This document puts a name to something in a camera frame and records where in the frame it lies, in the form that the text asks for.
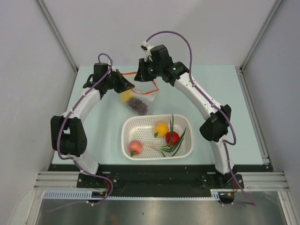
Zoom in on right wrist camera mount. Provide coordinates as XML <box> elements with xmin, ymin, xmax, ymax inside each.
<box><xmin>141</xmin><ymin>41</ymin><xmax>154</xmax><ymax>61</ymax></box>

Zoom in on fake purple grapes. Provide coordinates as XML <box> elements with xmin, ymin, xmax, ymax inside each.
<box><xmin>127</xmin><ymin>97</ymin><xmax>148</xmax><ymax>115</ymax></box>

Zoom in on fake yellow lemon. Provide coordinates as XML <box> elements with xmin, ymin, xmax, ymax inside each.
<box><xmin>120</xmin><ymin>90</ymin><xmax>132</xmax><ymax>103</ymax></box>

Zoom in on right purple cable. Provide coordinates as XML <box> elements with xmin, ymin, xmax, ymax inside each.
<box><xmin>145</xmin><ymin>30</ymin><xmax>256</xmax><ymax>206</ymax></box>

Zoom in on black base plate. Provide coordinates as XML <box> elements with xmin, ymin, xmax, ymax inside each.
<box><xmin>48</xmin><ymin>164</ymin><xmax>274</xmax><ymax>200</ymax></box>

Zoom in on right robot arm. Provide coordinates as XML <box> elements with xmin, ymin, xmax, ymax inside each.
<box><xmin>135</xmin><ymin>42</ymin><xmax>234</xmax><ymax>188</ymax></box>

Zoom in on white perforated plastic basket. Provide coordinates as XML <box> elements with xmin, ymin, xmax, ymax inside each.
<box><xmin>121</xmin><ymin>114</ymin><xmax>194</xmax><ymax>161</ymax></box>

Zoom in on fake pink peach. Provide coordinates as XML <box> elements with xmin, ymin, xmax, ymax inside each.
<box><xmin>128</xmin><ymin>140</ymin><xmax>143</xmax><ymax>157</ymax></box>

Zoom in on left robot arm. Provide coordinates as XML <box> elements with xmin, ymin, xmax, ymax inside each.
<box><xmin>50</xmin><ymin>63</ymin><xmax>135</xmax><ymax>188</ymax></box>

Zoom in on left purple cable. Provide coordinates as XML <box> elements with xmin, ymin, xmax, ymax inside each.
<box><xmin>45</xmin><ymin>53</ymin><xmax>114</xmax><ymax>213</ymax></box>

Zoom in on white cable duct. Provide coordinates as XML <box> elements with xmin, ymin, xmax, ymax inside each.
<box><xmin>44</xmin><ymin>190</ymin><xmax>107</xmax><ymax>200</ymax></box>

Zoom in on purple cable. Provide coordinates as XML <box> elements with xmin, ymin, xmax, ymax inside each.
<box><xmin>145</xmin><ymin>30</ymin><xmax>256</xmax><ymax>206</ymax></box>
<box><xmin>45</xmin><ymin>53</ymin><xmax>114</xmax><ymax>213</ymax></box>

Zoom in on fake orange fruit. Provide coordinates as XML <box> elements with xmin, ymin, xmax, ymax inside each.
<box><xmin>154</xmin><ymin>122</ymin><xmax>169</xmax><ymax>137</ymax></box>

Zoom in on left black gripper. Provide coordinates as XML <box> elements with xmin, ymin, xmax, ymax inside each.
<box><xmin>104</xmin><ymin>69</ymin><xmax>135</xmax><ymax>94</ymax></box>

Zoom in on clear zip top bag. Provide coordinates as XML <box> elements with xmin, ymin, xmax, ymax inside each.
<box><xmin>122</xmin><ymin>72</ymin><xmax>159</xmax><ymax>115</ymax></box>

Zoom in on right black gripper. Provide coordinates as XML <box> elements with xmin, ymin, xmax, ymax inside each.
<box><xmin>135</xmin><ymin>58</ymin><xmax>162</xmax><ymax>82</ymax></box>

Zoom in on aluminium frame rail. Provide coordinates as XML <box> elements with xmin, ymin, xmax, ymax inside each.
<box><xmin>235</xmin><ymin>67</ymin><xmax>289</xmax><ymax>192</ymax></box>

